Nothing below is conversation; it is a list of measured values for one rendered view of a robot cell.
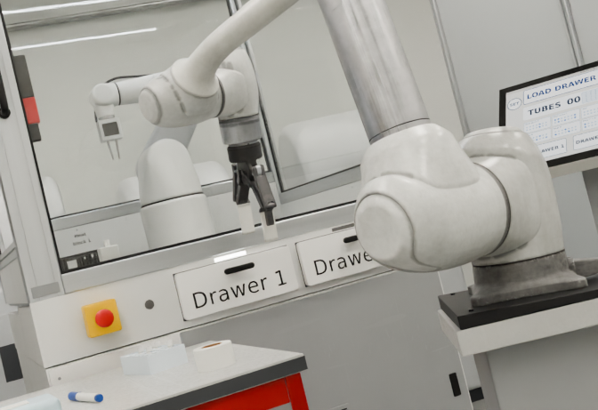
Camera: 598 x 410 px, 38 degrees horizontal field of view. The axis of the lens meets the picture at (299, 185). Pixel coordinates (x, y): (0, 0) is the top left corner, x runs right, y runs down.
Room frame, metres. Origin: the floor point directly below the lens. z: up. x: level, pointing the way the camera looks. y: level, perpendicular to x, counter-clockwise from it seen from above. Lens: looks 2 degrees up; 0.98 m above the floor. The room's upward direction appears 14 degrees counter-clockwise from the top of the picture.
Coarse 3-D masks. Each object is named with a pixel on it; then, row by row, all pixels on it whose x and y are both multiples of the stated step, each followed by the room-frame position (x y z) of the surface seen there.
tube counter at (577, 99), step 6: (588, 90) 2.21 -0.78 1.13; (594, 90) 2.20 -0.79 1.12; (570, 96) 2.23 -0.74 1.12; (576, 96) 2.22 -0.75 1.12; (582, 96) 2.21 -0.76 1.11; (588, 96) 2.20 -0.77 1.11; (594, 96) 2.19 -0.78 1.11; (570, 102) 2.22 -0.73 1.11; (576, 102) 2.21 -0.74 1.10; (582, 102) 2.20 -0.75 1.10; (588, 102) 2.19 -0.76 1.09
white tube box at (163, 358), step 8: (176, 344) 1.74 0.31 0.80; (136, 352) 1.79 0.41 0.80; (144, 352) 1.77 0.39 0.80; (160, 352) 1.69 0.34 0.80; (168, 352) 1.70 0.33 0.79; (176, 352) 1.71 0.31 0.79; (184, 352) 1.72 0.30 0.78; (128, 360) 1.74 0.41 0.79; (136, 360) 1.71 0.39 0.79; (144, 360) 1.68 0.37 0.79; (152, 360) 1.68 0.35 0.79; (160, 360) 1.69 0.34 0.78; (168, 360) 1.70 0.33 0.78; (176, 360) 1.71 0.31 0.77; (184, 360) 1.72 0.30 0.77; (128, 368) 1.75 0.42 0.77; (136, 368) 1.72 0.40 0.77; (144, 368) 1.69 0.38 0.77; (152, 368) 1.68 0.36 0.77; (160, 368) 1.69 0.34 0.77; (168, 368) 1.70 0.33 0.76
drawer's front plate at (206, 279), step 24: (216, 264) 2.04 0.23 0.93; (240, 264) 2.06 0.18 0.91; (264, 264) 2.09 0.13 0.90; (288, 264) 2.11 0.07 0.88; (192, 288) 2.02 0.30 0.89; (216, 288) 2.04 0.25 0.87; (240, 288) 2.06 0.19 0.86; (264, 288) 2.08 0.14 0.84; (288, 288) 2.11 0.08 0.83; (192, 312) 2.01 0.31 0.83
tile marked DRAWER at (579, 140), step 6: (588, 132) 2.14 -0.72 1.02; (594, 132) 2.12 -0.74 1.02; (576, 138) 2.15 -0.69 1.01; (582, 138) 2.14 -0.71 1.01; (588, 138) 2.13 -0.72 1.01; (594, 138) 2.11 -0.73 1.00; (576, 144) 2.14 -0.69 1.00; (582, 144) 2.13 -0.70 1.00; (588, 144) 2.11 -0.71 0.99; (594, 144) 2.10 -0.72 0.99
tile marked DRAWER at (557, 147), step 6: (564, 138) 2.17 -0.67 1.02; (540, 144) 2.20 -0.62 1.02; (546, 144) 2.19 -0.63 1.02; (552, 144) 2.18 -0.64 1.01; (558, 144) 2.17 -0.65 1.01; (564, 144) 2.16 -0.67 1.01; (540, 150) 2.19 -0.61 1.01; (546, 150) 2.18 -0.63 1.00; (552, 150) 2.17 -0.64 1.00; (558, 150) 2.16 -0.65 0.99; (564, 150) 2.15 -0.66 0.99; (546, 156) 2.17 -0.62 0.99; (552, 156) 2.16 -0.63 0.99
